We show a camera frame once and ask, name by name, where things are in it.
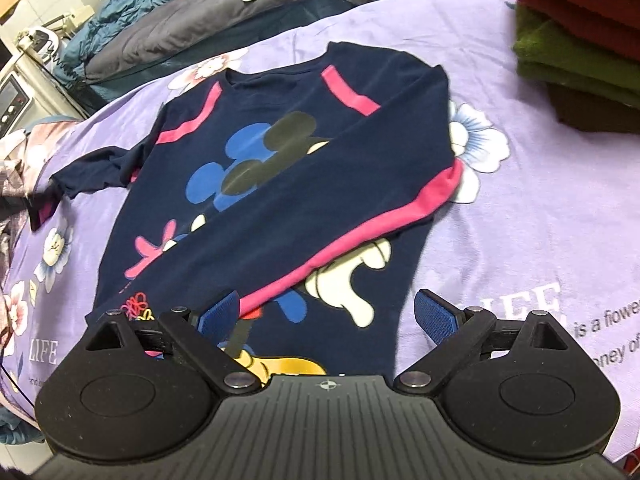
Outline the grey duvet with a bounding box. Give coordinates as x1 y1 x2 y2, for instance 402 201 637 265
85 0 401 82

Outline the grey striped cloth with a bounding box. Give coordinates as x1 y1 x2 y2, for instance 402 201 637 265
0 160 36 286

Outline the dark brown folded garment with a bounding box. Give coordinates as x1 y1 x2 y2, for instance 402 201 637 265
545 82 640 136

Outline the white device with handle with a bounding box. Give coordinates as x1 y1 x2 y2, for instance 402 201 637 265
15 7 96 67

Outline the green folded towel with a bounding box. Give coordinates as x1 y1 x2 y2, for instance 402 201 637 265
512 5 640 112

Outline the black coiled cable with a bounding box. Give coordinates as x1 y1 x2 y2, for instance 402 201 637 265
47 40 82 87

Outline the teal blue blanket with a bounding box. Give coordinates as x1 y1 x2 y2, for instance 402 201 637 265
60 0 201 87

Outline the white appliance with screen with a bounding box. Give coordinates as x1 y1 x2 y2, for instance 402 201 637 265
0 67 37 142

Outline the purple floral bedsheet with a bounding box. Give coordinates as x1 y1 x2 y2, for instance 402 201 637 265
0 0 640 466

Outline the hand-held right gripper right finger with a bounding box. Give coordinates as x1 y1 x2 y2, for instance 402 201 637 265
393 289 576 395

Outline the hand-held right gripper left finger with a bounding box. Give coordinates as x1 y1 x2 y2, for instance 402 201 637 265
80 291 264 395

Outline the navy cartoon print shirt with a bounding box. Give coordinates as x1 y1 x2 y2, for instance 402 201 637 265
30 42 466 378

